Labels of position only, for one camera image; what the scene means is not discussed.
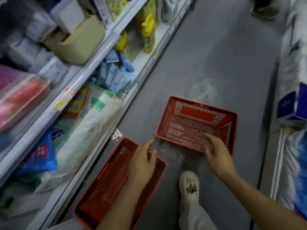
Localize person's right hand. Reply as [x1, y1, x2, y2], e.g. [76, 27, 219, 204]
[203, 133, 237, 180]

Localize person's left hand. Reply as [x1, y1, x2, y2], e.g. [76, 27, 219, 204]
[127, 140, 158, 188]

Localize person's left forearm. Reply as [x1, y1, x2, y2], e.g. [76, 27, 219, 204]
[95, 181, 150, 230]

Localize person's right forearm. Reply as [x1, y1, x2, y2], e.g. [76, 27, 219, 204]
[216, 170, 307, 230]

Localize red plastic shopping basket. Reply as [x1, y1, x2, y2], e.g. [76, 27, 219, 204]
[155, 95, 238, 157]
[73, 137, 168, 230]

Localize white clog shoe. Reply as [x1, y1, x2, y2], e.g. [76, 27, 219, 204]
[178, 170, 200, 210]

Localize hanging white price tag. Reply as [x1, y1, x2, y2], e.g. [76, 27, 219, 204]
[111, 128, 123, 143]

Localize light grey trouser leg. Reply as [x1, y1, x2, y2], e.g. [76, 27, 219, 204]
[178, 203, 219, 230]

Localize white plastic bag green label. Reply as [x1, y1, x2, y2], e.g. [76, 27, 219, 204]
[34, 89, 124, 193]

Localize white display rack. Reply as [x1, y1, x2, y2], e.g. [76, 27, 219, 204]
[260, 0, 307, 230]

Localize white and blue wrapped packs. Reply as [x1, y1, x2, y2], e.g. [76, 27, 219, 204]
[278, 129, 307, 219]

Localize pile of light blue packets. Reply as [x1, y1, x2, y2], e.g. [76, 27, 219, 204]
[94, 50, 139, 94]

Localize red and yellow box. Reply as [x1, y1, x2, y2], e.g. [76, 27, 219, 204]
[63, 87, 90, 119]

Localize dark blue box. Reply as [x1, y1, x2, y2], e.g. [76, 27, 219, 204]
[276, 82, 307, 123]

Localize yellow shelf price label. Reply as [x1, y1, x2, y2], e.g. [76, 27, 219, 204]
[54, 99, 67, 111]

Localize white store shelf unit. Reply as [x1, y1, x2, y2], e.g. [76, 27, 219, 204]
[0, 0, 199, 230]

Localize blue plastic bag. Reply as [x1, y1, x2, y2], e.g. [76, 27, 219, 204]
[14, 131, 58, 176]

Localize yellow bag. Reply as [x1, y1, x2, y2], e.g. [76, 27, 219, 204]
[141, 14, 156, 54]
[113, 30, 132, 61]

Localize beige plastic box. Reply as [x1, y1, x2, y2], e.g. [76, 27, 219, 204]
[43, 15, 106, 65]

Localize pink item in clear wrap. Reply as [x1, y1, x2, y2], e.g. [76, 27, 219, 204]
[0, 65, 51, 133]

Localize white bottle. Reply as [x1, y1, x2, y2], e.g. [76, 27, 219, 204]
[161, 0, 180, 25]

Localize large yellow package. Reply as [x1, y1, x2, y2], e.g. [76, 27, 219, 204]
[135, 0, 157, 27]

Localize stack of white wrapped packs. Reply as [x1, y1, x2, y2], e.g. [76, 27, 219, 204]
[0, 7, 68, 85]

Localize white tissue box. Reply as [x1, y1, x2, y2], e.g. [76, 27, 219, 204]
[50, 0, 86, 35]

